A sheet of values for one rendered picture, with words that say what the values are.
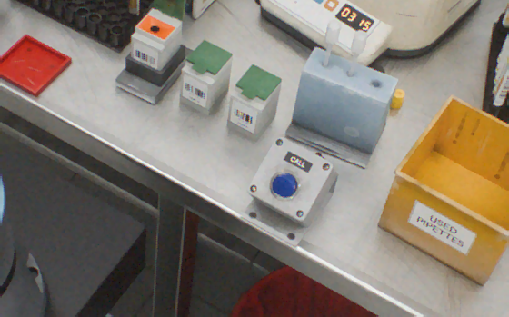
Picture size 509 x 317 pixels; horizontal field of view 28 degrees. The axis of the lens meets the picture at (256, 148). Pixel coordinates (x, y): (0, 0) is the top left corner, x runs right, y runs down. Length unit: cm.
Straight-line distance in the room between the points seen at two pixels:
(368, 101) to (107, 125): 30
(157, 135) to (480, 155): 36
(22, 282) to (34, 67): 39
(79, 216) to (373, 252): 32
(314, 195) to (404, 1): 29
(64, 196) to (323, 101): 31
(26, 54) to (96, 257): 35
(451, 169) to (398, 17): 20
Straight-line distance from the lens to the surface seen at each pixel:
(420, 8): 123
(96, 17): 127
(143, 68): 119
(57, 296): 97
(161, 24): 118
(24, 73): 123
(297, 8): 127
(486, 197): 118
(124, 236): 100
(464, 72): 131
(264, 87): 114
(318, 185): 106
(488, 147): 116
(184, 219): 123
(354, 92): 111
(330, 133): 117
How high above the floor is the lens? 179
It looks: 51 degrees down
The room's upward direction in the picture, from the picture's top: 10 degrees clockwise
